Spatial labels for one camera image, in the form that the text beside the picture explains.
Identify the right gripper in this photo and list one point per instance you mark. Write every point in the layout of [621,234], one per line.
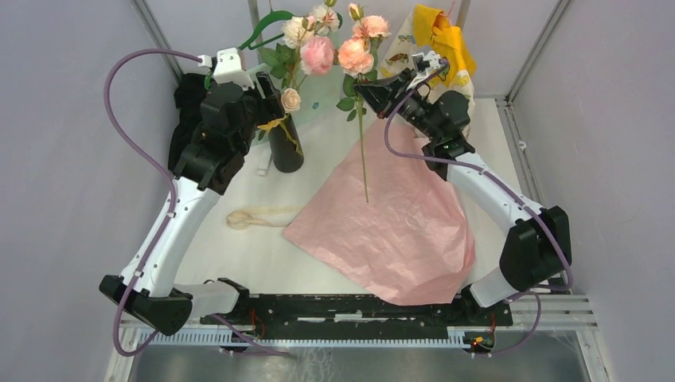
[380,95]

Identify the pink peach flower stem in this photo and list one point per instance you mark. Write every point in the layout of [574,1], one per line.
[357,58]

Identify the pink wrapping paper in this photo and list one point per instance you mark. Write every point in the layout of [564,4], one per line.
[389,224]

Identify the beige printed ribbon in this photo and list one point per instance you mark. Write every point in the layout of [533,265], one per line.
[270,217]

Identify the cream pink rose stem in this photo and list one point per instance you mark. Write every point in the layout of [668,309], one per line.
[305,47]

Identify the single cream rose stem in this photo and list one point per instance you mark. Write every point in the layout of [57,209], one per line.
[291,100]

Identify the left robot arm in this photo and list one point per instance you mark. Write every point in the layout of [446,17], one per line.
[146,289]

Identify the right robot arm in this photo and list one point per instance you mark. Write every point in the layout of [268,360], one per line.
[537,239]

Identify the black cylindrical vase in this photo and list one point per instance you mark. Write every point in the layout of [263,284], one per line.
[286,148]

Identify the green cartoon cloth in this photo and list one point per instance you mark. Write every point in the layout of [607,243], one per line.
[319,94]

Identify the yellow cartoon child jacket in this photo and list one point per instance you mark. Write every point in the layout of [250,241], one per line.
[428,28]

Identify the black cloth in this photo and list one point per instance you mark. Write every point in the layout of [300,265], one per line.
[188,96]

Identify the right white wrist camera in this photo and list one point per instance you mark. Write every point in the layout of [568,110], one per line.
[427,66]

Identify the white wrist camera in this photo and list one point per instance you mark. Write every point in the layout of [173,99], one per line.
[226,66]
[427,66]

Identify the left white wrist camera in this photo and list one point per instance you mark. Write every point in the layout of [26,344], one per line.
[226,66]

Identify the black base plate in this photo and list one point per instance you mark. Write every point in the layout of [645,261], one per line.
[357,317]

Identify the white slotted cable duct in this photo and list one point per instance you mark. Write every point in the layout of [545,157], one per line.
[547,313]

